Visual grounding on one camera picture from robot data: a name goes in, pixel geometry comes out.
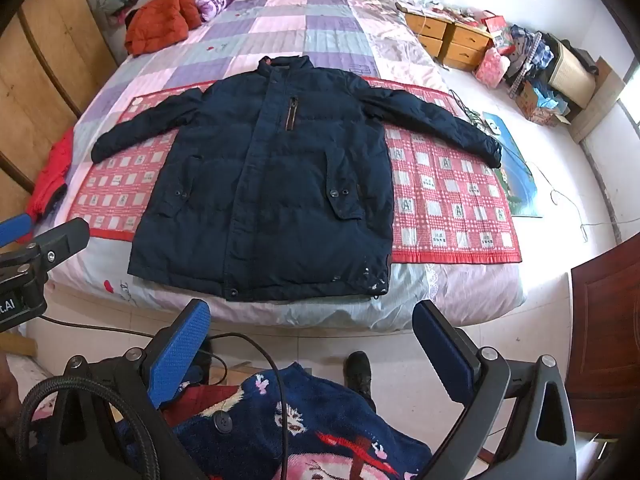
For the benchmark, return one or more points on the pile of small household clutter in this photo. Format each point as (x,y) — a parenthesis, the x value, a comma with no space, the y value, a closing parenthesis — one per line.
(450,10)

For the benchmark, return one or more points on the orange down jacket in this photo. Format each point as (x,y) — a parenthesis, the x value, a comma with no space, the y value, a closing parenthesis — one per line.
(160,25)

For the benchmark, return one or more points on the navy padded jacket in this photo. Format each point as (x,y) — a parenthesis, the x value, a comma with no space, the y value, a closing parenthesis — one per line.
(280,200)

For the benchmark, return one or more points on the pastel patchwork quilt bed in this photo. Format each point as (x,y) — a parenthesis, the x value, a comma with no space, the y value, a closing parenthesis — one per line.
(280,25)

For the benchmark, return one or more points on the flat cardboard sheet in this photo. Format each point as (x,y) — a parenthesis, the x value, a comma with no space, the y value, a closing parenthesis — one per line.
(600,105)

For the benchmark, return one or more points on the person's patterned blue sweater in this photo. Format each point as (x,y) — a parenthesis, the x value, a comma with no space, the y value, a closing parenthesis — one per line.
(325,410)

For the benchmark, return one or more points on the red garment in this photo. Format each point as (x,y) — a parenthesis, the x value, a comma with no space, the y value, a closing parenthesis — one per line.
(50,180)

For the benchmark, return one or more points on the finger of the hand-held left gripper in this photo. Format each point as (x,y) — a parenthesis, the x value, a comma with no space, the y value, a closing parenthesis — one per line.
(14,230)
(62,240)

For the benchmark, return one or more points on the purple patterned pillow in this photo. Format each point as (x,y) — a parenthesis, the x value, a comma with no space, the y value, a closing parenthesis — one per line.
(212,0)

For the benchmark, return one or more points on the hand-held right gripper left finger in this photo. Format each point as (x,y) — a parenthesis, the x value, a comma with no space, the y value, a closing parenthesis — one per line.
(177,355)

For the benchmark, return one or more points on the pile of clothes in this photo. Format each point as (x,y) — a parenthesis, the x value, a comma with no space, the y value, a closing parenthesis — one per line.
(530,52)

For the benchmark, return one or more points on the pink bag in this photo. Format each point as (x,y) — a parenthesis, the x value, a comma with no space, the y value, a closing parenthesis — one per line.
(491,67)

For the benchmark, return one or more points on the wooden bedside cabinet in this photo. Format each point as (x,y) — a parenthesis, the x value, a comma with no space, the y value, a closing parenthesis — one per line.
(425,32)
(467,47)

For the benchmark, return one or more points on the person's black shoe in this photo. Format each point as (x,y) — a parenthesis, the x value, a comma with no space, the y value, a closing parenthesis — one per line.
(359,370)

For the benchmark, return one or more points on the dark wooden door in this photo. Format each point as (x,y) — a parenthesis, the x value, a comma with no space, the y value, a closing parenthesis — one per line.
(607,335)

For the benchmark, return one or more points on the cardboard box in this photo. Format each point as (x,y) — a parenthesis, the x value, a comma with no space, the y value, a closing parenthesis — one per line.
(537,107)

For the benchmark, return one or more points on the woven tan case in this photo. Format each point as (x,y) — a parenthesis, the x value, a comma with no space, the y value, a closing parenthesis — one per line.
(570,75)

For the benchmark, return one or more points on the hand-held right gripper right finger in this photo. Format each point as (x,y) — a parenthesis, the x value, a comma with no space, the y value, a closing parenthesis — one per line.
(442,352)

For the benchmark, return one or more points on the blue green poster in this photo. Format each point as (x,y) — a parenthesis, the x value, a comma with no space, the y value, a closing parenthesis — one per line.
(520,185)

